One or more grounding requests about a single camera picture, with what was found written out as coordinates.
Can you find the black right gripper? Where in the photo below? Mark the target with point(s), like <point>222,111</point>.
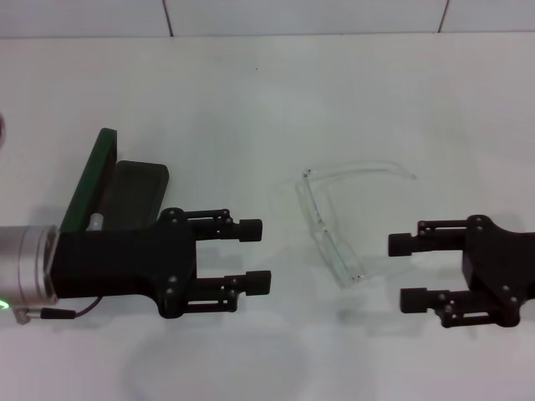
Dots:
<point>501,267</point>

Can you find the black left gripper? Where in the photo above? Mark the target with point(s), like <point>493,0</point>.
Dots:
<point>125,263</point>

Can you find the clear white glasses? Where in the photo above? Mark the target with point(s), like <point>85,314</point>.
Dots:
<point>317,217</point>

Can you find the green glasses case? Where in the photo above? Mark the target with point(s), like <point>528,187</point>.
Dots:
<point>134,192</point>

